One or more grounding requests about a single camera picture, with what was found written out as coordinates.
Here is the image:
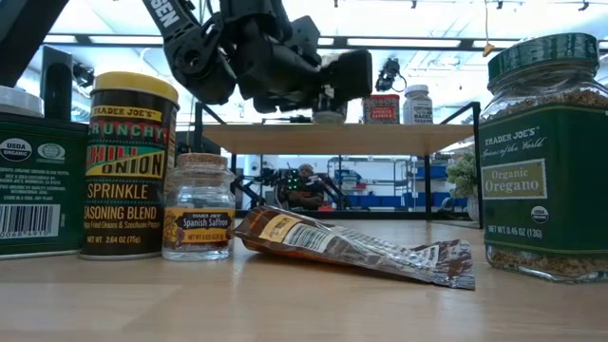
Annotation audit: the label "green-lid oregano glass jar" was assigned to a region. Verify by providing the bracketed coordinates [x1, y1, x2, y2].
[478, 31, 608, 285]

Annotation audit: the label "black hanging camera device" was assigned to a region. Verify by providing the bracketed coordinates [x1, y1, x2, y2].
[374, 56, 409, 93]

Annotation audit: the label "small cork-top saffron jar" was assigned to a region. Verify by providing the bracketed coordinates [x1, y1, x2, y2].
[161, 152, 238, 262]

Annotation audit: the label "yellow-lid chili onion tin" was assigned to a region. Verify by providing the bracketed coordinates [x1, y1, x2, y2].
[78, 70, 181, 261]

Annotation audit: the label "taco seasoning foil packet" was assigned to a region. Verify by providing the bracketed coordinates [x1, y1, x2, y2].
[233, 204, 476, 291]

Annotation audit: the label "person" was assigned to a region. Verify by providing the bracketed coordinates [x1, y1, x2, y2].
[283, 162, 329, 211]

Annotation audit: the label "yellow hanging tag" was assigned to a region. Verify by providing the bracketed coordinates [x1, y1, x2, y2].
[482, 0, 496, 58]

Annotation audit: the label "red-lid smoked paprika tin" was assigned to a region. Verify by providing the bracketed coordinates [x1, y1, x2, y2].
[362, 93, 401, 125]

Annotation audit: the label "blue storage bins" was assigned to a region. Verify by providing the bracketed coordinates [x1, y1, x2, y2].
[346, 163, 469, 209]

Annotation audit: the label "green black-pepper tin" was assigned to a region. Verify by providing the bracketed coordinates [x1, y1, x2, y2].
[0, 111, 89, 260]

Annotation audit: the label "black aluminium table frame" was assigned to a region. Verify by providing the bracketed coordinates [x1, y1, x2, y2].
[40, 32, 608, 224]

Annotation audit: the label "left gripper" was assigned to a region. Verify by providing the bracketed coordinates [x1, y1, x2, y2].
[218, 0, 374, 115]

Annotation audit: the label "wooden shelf black metal legs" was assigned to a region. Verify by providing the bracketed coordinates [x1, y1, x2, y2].
[193, 101, 485, 229]

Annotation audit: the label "green potted plant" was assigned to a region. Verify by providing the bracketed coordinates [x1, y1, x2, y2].
[445, 150, 481, 223]

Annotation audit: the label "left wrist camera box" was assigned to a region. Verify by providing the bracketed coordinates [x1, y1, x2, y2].
[284, 15, 323, 66]

